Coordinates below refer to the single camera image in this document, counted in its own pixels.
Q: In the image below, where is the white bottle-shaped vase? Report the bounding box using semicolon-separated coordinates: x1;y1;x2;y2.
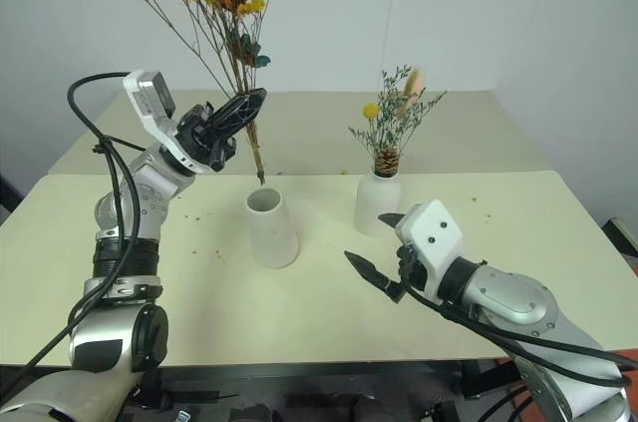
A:
353;170;404;236

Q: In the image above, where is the black under-table frame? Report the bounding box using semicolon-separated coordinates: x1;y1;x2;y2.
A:
119;360;502;422

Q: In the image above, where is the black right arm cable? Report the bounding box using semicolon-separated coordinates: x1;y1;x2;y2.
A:
403;284;638;388

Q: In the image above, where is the white tapered open vase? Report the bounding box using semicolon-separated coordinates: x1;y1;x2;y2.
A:
244;187;301;270

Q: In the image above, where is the dark grey object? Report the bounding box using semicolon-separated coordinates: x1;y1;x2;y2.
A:
0;171;22;226

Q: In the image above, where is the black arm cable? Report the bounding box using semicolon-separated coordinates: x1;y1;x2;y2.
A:
0;71;147;393
403;284;638;388

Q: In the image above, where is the black angular object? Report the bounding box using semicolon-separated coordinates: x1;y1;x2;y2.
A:
600;215;638;259

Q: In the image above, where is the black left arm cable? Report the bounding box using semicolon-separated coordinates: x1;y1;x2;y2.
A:
0;71;147;393

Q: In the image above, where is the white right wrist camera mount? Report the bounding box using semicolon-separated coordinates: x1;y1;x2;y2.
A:
393;199;465;306

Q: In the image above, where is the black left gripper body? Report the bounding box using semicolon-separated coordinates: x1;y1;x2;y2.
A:
174;102;238;174

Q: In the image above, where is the small green dried flower bouquet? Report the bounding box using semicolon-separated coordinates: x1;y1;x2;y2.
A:
347;64;449;178

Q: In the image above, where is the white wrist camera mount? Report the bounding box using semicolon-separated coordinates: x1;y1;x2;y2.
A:
122;70;210;176
393;199;465;306

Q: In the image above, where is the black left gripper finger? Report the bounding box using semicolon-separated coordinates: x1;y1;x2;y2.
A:
223;106;263;140
214;88;268;127

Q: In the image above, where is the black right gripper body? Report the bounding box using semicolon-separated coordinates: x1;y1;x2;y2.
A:
397;242;430;293

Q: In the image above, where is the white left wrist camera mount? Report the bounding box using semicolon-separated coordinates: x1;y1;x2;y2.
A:
122;70;210;176

